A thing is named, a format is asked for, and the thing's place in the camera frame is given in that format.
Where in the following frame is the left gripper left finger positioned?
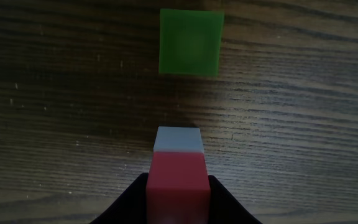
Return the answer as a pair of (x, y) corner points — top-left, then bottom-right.
(88, 172), (150, 224)

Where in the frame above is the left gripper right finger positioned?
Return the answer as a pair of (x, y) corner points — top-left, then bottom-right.
(208, 174), (264, 224)

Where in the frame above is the red cube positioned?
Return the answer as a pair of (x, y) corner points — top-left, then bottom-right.
(145, 151), (211, 224)

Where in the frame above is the green cube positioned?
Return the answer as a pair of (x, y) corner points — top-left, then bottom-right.
(158, 8), (225, 78)

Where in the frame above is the white cube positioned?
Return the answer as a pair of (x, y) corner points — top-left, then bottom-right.
(153, 126), (204, 154)

